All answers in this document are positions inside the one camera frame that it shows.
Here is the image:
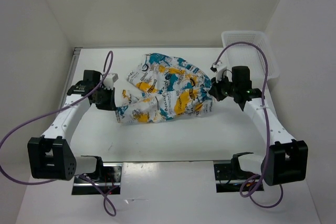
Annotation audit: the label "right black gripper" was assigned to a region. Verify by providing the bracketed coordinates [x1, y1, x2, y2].
[209, 73, 238, 101]

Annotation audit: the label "patterned white teal yellow shorts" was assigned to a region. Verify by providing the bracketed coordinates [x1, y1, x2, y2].
[116, 53, 214, 124]

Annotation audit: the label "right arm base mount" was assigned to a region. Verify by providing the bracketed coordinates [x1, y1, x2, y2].
[213, 160, 253, 193]

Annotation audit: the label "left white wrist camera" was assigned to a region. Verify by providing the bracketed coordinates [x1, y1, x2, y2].
[103, 73, 119, 90]

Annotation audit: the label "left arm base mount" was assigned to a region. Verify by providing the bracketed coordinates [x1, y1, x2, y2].
[71, 163, 123, 196]

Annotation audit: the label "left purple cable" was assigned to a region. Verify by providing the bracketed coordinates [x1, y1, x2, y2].
[0, 50, 117, 217]

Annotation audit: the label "white plastic basket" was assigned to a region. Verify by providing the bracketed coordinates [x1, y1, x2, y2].
[221, 30, 280, 80]

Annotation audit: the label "aluminium table edge rail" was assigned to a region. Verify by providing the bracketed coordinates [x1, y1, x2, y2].
[59, 47, 82, 109]

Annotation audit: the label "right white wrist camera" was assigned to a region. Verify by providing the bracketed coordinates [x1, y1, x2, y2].
[211, 61, 228, 83]

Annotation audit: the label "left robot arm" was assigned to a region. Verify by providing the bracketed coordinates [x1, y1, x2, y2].
[27, 70, 118, 182]

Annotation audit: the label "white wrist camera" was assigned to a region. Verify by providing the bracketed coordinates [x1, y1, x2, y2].
[211, 61, 228, 83]
[103, 73, 119, 90]

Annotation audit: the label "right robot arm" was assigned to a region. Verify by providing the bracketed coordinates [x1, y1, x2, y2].
[209, 64, 308, 186]

